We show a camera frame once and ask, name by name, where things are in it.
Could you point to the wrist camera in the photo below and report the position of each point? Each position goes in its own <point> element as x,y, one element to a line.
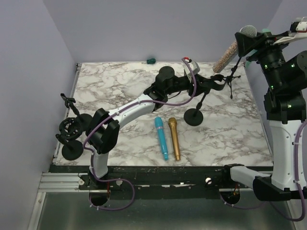
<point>190,64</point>
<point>297,31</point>

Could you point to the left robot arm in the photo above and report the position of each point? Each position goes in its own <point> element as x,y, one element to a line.
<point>102,133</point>

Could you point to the mint green microphone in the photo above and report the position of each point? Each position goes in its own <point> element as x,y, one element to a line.
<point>247,63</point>

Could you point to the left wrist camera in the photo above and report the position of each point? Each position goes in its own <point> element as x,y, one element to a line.
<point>190,64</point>

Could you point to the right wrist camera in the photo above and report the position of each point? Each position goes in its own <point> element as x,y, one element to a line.
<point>297,31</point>

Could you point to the blue microphone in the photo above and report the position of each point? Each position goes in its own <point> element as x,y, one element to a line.
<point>161,137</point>

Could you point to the aluminium frame rail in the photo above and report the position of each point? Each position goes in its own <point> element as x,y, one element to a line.
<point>60,182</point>

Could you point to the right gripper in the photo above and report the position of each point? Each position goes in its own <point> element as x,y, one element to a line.
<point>244,41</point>

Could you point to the black shock mount desk stand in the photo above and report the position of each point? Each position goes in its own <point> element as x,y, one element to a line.
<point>69,130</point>

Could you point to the gold microphone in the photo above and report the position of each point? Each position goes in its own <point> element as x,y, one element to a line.
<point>172,122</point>

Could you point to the green handled screwdriver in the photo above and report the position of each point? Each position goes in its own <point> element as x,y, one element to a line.
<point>150,61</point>

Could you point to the black stand holding silver microphone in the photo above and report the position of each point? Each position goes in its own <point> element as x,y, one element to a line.
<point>194,116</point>

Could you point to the black tripod microphone stand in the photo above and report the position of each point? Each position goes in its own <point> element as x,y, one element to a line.
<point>228,79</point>

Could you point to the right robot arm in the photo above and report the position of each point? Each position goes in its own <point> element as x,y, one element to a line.
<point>286,111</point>

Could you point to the silver mesh head microphone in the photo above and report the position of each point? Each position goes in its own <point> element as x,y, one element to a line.
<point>232,51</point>

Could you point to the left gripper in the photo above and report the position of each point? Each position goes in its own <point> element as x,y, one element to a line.
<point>200,87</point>

